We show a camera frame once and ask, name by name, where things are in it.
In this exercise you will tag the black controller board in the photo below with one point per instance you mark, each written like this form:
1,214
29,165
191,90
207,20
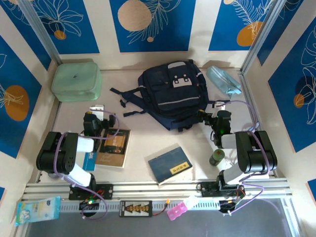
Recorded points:
228,206
89,204

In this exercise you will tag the brown cover book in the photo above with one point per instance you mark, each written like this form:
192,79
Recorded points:
116,148

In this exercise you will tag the wet wipes packet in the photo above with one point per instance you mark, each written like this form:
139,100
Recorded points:
37,211

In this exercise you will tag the light blue pencil case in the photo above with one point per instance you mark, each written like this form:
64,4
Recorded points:
219,79

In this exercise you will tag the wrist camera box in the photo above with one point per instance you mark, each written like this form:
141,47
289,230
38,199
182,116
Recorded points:
219,105
97,112

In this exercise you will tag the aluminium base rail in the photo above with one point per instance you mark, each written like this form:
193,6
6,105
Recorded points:
153,188

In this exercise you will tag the clear plastic box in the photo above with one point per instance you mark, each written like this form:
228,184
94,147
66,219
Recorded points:
191,201

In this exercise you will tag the navy blue backpack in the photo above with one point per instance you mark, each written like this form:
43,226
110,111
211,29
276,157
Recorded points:
170,93

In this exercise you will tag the white and blue booklet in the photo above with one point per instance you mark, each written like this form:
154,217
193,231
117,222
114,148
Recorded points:
89,161

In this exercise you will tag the mint green storage case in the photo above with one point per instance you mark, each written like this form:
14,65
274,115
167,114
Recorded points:
74,81

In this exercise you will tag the pink plastic box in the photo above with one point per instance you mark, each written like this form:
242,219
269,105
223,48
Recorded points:
176,211

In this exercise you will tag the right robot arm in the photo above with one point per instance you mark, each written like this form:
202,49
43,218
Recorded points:
256,153

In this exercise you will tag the black charging board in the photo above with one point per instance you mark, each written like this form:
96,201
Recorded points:
135,208

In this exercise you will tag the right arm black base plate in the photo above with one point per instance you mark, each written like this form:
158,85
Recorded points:
208,189

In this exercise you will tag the dark blue book yellow label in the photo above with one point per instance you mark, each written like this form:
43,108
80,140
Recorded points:
168,163

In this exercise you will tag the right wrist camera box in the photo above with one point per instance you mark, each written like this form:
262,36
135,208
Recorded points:
219,105

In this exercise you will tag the green jar dark lid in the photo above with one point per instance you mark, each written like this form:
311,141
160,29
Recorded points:
216,158

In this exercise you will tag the aluminium frame post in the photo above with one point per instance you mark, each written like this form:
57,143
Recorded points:
261,32
39,29

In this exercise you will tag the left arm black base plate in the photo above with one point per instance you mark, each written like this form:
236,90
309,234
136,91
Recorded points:
106,191

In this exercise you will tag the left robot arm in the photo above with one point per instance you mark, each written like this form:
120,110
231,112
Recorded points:
54,153

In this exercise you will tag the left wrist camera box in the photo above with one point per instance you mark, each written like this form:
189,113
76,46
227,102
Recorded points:
97,112

